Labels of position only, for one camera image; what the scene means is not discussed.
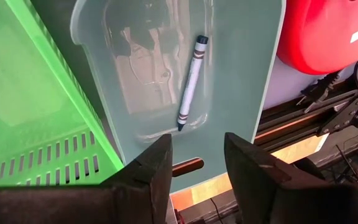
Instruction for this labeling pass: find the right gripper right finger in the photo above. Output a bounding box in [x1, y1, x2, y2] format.
[224, 132, 358, 224]

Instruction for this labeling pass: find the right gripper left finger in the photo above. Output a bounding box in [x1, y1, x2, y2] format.
[0, 134, 173, 224]

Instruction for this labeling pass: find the green slotted basket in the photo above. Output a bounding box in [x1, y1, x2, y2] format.
[0, 0, 124, 191]

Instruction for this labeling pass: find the teal plastic bin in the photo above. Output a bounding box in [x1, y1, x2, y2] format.
[70, 0, 287, 194]

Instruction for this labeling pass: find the teal blue crayon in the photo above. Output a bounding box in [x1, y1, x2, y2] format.
[177, 34, 209, 133]

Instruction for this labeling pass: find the red desk lamp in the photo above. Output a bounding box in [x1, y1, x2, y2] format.
[276, 0, 358, 76]

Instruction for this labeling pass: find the black cable with plug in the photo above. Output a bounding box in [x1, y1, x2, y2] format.
[296, 51, 358, 114]

